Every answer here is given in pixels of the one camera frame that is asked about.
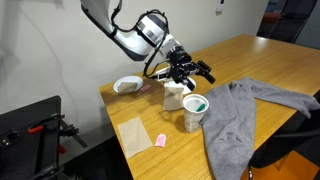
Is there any grey sweater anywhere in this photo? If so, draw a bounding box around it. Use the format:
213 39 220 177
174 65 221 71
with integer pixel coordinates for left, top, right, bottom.
202 77 320 180

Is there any black office chair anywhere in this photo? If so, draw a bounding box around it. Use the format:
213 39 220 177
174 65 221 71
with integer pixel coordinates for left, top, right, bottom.
247 89 320 180

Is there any black red bar clamp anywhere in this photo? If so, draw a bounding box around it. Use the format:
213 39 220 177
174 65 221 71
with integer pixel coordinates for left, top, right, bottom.
27 113 89 155

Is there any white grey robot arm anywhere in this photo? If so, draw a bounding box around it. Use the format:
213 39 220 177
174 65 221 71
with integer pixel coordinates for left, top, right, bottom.
80 0 215 90

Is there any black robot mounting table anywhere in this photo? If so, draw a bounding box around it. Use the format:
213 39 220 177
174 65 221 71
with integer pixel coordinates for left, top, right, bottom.
0 95 68 180

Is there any white paper cup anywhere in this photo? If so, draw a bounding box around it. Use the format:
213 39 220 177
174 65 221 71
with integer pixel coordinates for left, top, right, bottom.
183 94 209 133

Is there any brown napkin at table edge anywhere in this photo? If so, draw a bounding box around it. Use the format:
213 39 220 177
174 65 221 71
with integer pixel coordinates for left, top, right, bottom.
118 117 152 158

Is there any white wall switch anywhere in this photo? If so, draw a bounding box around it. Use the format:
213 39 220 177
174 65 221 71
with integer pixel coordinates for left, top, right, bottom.
215 0 225 14

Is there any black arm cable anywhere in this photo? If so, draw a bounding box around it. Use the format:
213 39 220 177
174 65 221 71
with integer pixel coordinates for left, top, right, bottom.
109 0 172 80

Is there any dark background chair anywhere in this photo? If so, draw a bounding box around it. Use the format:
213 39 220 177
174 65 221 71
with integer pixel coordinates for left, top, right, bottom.
269 0 318 43

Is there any white plate near wall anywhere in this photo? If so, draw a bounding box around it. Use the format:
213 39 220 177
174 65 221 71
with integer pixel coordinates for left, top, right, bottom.
113 76 143 94

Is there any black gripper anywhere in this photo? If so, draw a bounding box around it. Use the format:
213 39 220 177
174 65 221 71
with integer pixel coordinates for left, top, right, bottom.
168 46 216 92

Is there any green capped white marker pen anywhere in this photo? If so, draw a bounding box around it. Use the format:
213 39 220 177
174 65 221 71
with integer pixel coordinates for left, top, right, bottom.
196 104 206 112

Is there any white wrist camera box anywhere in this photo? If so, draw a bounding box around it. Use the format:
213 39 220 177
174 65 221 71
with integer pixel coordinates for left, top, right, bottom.
155 67 171 81

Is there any pink packet near plate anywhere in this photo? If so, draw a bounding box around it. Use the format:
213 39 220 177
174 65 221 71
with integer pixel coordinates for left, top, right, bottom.
140 85 151 92

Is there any white plate centre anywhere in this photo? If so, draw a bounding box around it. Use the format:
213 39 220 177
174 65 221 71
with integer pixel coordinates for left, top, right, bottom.
164 77 196 95

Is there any brown napkin on near plate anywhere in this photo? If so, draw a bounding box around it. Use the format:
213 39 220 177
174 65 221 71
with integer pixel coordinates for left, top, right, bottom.
118 82 137 94

